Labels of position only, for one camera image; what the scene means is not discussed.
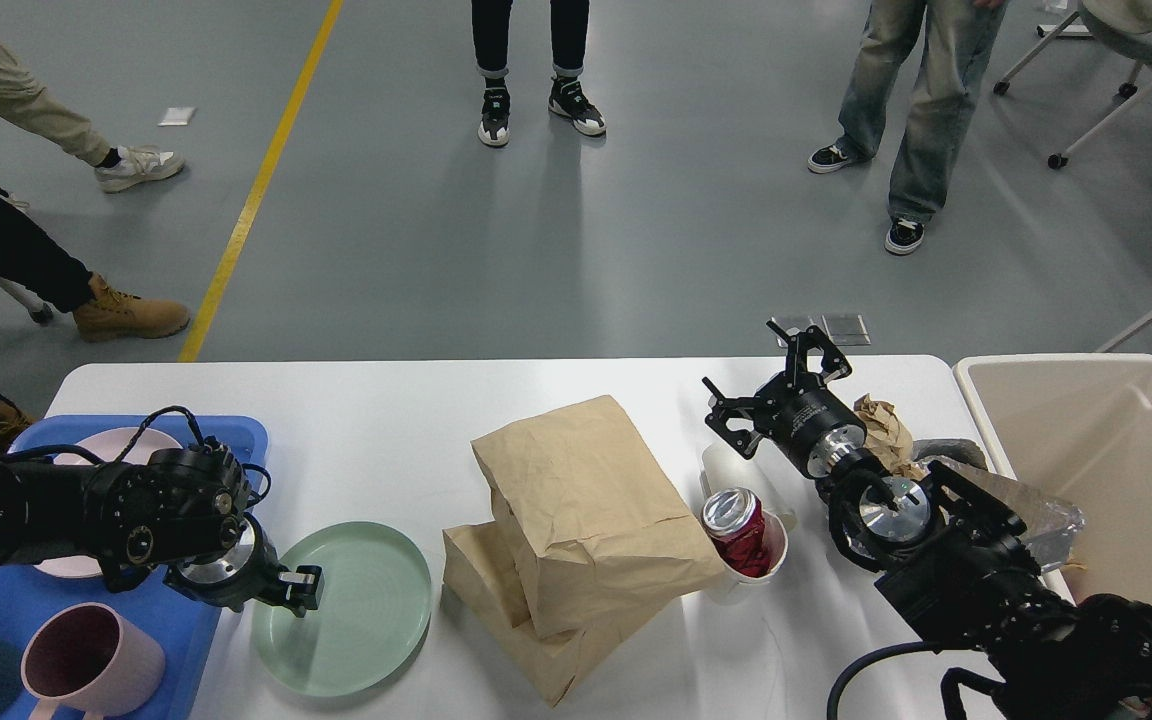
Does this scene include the pink plate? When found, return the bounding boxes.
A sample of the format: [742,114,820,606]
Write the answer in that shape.
[36,427,182,579]

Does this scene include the clear plastic wrapper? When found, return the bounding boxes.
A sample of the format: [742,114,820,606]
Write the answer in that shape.
[915,455,1085,573]

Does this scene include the metal floor socket plate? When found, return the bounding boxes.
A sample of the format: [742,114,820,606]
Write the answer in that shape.
[771,313,870,346]

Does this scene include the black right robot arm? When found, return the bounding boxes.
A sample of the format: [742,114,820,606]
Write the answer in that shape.
[705,325,1152,719]

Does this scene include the green plate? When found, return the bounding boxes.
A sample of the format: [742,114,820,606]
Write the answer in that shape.
[251,521,433,698]

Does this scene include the white paper scrap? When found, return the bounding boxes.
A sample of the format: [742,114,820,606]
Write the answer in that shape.
[157,106,197,127]

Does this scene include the white office chair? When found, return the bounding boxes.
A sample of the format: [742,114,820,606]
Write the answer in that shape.
[993,1,1152,170]

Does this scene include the person in beige trousers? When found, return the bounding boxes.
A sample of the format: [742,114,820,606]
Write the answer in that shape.
[0,41,185,194]

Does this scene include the pink mug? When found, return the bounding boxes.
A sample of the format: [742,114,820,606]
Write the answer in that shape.
[20,602,166,719]

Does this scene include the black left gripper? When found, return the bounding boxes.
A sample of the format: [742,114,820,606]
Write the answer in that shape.
[164,511,323,617]

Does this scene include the person in black trousers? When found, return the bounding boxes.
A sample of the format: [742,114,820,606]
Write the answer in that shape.
[470,0,608,149]

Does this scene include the seated person tan boots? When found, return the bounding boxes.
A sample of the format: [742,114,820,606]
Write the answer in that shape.
[0,197,189,452]

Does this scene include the beige plastic bin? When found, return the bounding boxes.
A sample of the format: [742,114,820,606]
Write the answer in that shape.
[954,354,1152,605]

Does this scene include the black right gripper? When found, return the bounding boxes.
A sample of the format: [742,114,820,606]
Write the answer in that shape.
[703,319,867,479]

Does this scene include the white paper cup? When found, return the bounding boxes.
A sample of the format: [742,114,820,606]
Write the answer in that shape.
[702,441,796,602]

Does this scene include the blue plastic tray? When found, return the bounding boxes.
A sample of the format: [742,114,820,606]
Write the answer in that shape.
[0,415,270,719]

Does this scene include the crumpled brown paper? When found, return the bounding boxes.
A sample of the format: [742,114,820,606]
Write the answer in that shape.
[852,395,927,480]

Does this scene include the crushed red soda can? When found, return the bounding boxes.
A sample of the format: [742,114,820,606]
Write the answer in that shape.
[702,487,772,578]

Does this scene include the upper brown paper bag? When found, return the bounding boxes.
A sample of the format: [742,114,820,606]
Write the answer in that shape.
[471,395,726,637]

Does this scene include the grey crumpled wrapper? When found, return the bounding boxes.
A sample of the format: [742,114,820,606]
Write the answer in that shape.
[911,438,990,471]

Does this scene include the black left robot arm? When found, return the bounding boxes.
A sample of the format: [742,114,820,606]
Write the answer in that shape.
[0,435,323,617]

